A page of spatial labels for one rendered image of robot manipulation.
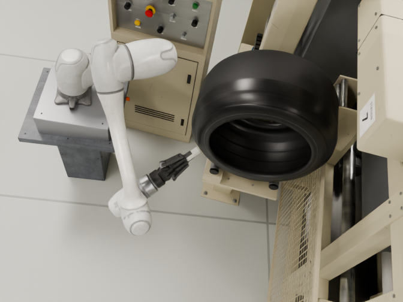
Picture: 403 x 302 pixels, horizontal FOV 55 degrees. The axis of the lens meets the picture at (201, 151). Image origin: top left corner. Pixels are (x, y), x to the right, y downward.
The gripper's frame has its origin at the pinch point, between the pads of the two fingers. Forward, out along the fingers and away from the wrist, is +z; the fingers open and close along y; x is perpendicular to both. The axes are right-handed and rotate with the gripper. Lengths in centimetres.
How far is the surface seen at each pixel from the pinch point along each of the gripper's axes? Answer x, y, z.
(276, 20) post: -3, -31, 55
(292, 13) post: 2, -32, 59
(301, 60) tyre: 14, -22, 51
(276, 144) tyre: 1.5, 26.9, 35.7
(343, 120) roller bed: 16, 23, 64
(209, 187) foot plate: -55, 96, -2
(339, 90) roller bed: 4, 18, 72
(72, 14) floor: -243, 20, -12
